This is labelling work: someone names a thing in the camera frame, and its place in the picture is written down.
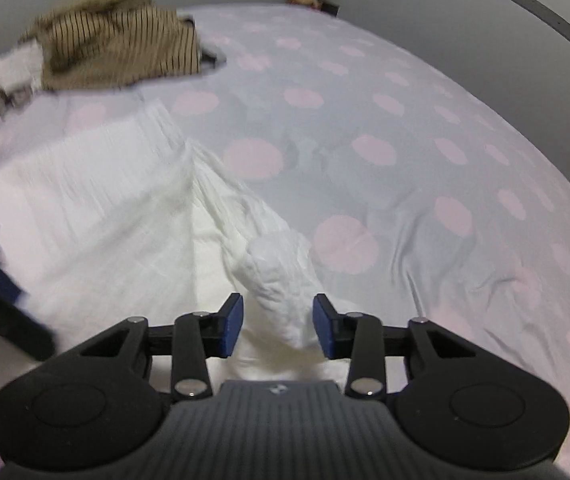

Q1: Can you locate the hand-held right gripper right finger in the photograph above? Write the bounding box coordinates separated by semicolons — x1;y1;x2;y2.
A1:
313;293;472;401

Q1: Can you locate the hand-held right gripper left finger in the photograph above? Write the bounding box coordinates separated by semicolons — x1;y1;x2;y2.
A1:
79;293;245;402

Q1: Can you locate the white muslin cloth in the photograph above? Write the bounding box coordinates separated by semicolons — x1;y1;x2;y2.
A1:
0;100;347;387

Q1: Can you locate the pale grey garment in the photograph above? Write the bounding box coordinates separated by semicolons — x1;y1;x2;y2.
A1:
0;42;47;122

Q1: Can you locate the bed with pink dotted sheet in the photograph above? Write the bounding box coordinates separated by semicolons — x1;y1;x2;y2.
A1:
0;2;570;480

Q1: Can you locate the brown striped shirt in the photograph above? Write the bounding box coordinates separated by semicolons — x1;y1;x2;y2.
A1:
18;0;202;94

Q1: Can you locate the grey wall strip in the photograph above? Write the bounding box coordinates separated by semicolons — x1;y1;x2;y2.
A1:
509;0;570;47

